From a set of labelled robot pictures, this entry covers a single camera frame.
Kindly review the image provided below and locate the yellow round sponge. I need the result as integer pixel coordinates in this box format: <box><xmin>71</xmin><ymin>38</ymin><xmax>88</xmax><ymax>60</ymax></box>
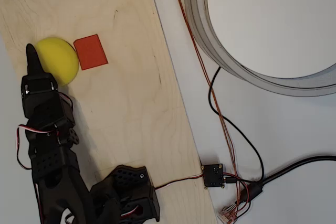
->
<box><xmin>35</xmin><ymin>37</ymin><xmax>80</xmax><ymax>87</ymax></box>

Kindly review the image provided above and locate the red square block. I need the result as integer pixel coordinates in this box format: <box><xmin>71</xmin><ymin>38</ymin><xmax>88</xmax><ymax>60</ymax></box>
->
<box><xmin>73</xmin><ymin>34</ymin><xmax>109</xmax><ymax>71</ymax></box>

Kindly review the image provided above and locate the plywood board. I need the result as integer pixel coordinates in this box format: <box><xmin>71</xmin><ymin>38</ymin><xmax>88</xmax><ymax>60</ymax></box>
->
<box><xmin>0</xmin><ymin>0</ymin><xmax>218</xmax><ymax>224</ymax></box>

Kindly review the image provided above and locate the small black circuit board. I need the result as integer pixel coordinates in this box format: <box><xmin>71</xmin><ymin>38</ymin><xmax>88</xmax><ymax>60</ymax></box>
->
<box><xmin>201</xmin><ymin>163</ymin><xmax>225</xmax><ymax>189</ymax></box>

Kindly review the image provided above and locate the wrist servo cable loop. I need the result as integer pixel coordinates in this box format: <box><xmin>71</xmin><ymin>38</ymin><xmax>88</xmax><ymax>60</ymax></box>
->
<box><xmin>15</xmin><ymin>94</ymin><xmax>75</xmax><ymax>171</ymax></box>

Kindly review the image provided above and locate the shoulder servo cable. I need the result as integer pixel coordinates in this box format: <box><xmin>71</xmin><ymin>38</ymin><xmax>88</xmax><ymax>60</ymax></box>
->
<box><xmin>115</xmin><ymin>204</ymin><xmax>143</xmax><ymax>221</ymax></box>

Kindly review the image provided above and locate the white red black servo cable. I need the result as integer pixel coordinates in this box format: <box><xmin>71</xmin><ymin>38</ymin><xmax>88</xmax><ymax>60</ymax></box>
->
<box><xmin>153</xmin><ymin>173</ymin><xmax>204</xmax><ymax>190</ymax></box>

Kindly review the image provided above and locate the thin orange wire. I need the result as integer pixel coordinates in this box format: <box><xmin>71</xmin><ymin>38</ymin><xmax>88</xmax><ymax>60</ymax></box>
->
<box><xmin>172</xmin><ymin>0</ymin><xmax>245</xmax><ymax>222</ymax></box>
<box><xmin>170</xmin><ymin>0</ymin><xmax>244</xmax><ymax>222</ymax></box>

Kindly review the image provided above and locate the white round ring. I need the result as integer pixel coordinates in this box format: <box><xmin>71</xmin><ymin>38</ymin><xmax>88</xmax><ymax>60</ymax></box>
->
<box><xmin>184</xmin><ymin>0</ymin><xmax>336</xmax><ymax>97</ymax></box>

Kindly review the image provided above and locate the thin black cable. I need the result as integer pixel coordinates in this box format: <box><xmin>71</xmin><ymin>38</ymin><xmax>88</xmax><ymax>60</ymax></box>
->
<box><xmin>208</xmin><ymin>66</ymin><xmax>265</xmax><ymax>186</ymax></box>

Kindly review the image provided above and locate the small white wire connector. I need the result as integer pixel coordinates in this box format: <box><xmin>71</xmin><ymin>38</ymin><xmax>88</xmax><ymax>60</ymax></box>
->
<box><xmin>217</xmin><ymin>204</ymin><xmax>238</xmax><ymax>224</ymax></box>

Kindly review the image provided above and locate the thick black power cable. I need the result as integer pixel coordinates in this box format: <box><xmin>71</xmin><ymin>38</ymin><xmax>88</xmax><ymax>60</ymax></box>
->
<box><xmin>240</xmin><ymin>155</ymin><xmax>336</xmax><ymax>204</ymax></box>

